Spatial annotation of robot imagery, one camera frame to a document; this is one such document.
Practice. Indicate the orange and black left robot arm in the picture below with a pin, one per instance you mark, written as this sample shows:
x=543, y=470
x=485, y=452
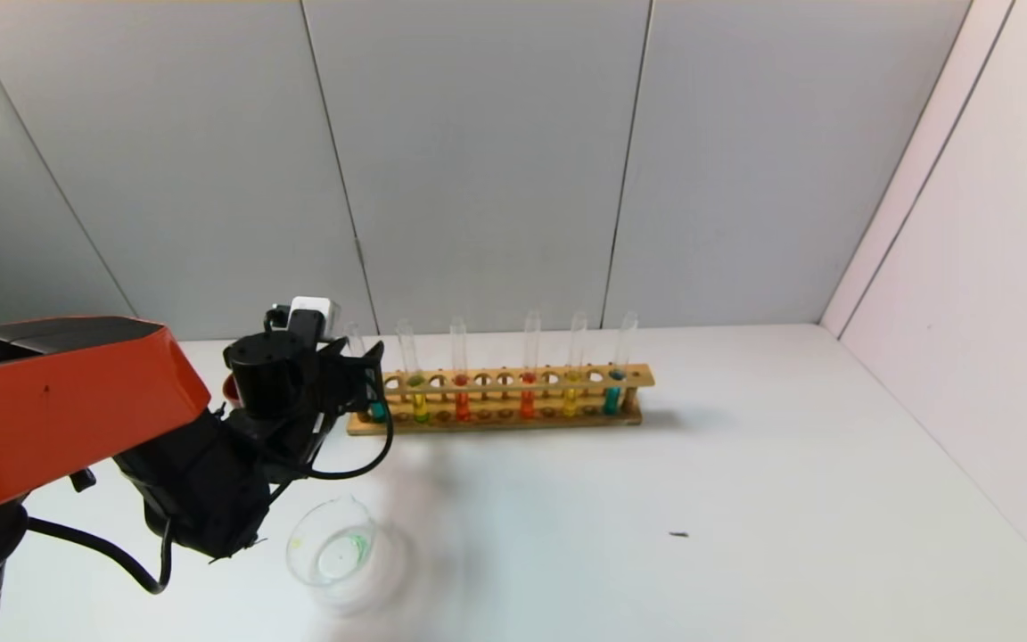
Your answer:
x=50, y=410

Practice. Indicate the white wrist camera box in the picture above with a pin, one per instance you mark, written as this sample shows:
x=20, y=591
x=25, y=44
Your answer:
x=313, y=316

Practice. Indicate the orange pigment test tube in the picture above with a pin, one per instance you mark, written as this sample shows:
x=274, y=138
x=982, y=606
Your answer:
x=528, y=406
x=462, y=407

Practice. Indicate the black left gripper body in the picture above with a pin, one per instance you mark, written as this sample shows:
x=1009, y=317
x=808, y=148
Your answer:
x=369, y=373

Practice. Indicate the dark red plastic cup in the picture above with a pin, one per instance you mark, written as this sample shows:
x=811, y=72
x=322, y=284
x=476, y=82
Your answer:
x=231, y=390

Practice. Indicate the blue pigment test tube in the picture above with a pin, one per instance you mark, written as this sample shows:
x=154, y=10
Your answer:
x=378, y=410
x=612, y=401

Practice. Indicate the wooden test tube rack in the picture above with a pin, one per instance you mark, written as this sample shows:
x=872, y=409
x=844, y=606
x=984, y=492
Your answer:
x=513, y=389

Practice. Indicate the yellow pigment test tube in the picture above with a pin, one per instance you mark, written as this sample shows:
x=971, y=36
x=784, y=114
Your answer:
x=570, y=403

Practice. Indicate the clear glass beaker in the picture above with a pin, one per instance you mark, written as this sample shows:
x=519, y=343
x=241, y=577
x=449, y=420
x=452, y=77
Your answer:
x=340, y=557

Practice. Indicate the yellow-green pigment test tube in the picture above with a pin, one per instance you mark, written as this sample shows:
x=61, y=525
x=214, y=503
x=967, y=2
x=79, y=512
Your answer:
x=422, y=408

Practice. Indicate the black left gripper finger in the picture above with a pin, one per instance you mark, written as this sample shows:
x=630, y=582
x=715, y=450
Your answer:
x=334, y=347
x=373, y=349

